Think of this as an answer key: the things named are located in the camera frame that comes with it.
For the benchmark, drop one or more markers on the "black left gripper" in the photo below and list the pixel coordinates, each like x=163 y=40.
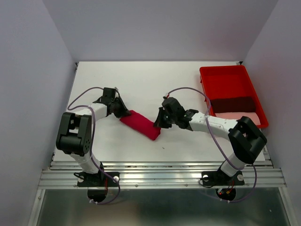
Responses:
x=123 y=112

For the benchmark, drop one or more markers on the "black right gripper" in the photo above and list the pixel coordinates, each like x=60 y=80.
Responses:
x=159 y=122

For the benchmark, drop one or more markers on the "red t-shirt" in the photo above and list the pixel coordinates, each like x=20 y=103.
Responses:
x=141 y=124

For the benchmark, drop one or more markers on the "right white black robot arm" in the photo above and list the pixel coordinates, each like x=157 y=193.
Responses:
x=246 y=140

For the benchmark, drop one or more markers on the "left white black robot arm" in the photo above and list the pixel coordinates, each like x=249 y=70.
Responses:
x=76 y=134

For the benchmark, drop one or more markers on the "red plastic bin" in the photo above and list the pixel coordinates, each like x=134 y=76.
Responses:
x=229 y=82

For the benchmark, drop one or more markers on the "pink rolled t-shirt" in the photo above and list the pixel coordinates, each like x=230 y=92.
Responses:
x=261 y=123

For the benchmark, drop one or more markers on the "dark maroon rolled t-shirt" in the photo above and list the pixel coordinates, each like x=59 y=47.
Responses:
x=236 y=104

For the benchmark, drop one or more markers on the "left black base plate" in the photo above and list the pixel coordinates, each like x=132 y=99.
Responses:
x=94 y=180

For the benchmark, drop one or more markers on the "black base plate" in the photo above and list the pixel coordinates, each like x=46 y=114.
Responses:
x=94 y=180
x=219 y=178

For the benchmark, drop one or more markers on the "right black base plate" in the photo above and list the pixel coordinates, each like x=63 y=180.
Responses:
x=219 y=178

